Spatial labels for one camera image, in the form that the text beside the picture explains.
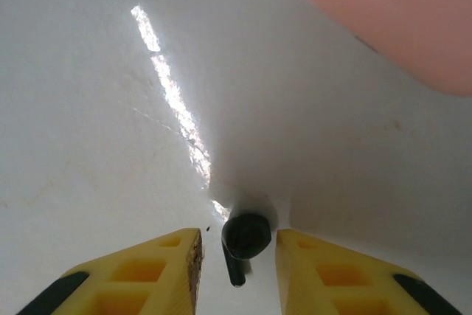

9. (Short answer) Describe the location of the black wireless earbud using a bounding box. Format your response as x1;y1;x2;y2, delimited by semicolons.
220;210;273;288

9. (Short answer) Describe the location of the pink earbud charging case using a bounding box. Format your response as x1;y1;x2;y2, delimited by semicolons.
289;0;472;98

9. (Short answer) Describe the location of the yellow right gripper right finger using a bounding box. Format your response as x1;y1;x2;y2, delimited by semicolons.
274;229;464;315

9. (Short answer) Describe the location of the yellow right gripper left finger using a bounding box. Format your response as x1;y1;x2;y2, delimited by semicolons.
16;228;204;315

